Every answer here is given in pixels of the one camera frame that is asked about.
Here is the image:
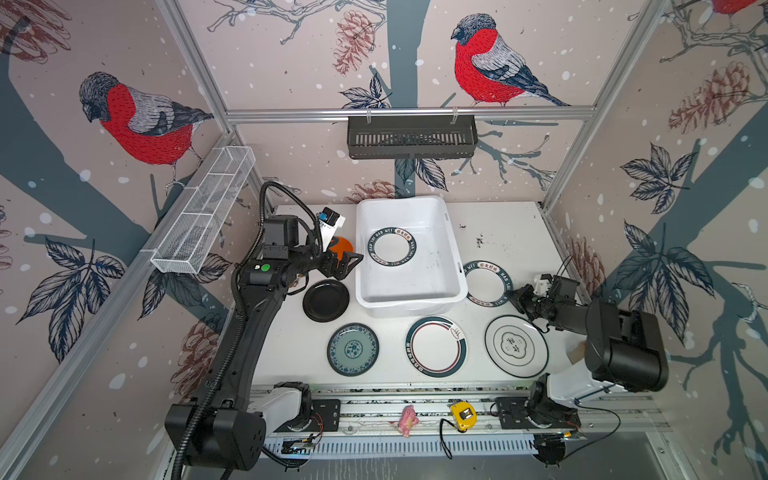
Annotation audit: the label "green rim lettered plate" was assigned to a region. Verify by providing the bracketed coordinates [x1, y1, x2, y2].
[464, 260, 513, 308]
[367, 227, 417, 267]

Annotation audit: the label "white plate black flower outline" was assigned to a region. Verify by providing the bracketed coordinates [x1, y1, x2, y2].
[484, 315, 550, 379]

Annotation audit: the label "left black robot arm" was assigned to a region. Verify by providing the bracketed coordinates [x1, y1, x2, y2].
[165, 181, 363, 479]

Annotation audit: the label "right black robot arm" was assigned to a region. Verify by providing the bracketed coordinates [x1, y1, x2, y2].
[507, 274, 669, 425]

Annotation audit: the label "white plastic bin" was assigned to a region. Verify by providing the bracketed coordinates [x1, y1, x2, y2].
[355, 196, 468, 318]

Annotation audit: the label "orange plate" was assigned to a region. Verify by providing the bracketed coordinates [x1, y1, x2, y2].
[329, 236, 354, 261]

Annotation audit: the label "glass jar brown contents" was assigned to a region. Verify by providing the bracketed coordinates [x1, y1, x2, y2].
[567, 341, 587, 365]

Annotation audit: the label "green patterned plate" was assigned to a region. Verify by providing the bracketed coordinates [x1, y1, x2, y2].
[327, 323, 380, 377]

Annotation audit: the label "white plate green red rim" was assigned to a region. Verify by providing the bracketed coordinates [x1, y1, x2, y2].
[405, 316, 468, 378]

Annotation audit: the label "yellow tape measure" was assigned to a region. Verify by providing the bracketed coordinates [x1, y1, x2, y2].
[450, 401, 477, 433]

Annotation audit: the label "pink toy figure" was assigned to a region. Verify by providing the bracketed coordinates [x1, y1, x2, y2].
[393, 405, 420, 438]

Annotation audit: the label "small circuit board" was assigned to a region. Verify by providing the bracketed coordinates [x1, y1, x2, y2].
[280, 438, 316, 456]

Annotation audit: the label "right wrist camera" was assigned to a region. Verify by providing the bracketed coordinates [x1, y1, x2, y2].
[534, 273, 553, 296]

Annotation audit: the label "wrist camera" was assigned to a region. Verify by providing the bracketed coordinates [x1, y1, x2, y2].
[534, 273, 553, 296]
[317, 207, 346, 250]

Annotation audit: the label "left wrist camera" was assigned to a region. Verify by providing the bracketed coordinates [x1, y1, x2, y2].
[317, 207, 346, 250]

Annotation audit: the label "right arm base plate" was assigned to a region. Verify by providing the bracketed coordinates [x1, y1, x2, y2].
[489, 397, 581, 430]

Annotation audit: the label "black hanging wall basket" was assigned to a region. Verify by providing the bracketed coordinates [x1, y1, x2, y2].
[347, 115, 478, 160]

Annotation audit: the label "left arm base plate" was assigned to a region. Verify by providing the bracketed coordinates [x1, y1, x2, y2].
[278, 399, 341, 434]

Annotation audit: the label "white wire mesh shelf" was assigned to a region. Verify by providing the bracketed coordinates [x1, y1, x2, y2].
[151, 146, 255, 274]

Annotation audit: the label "aluminium horizontal frame bar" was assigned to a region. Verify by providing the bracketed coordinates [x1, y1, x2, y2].
[225, 106, 597, 125]

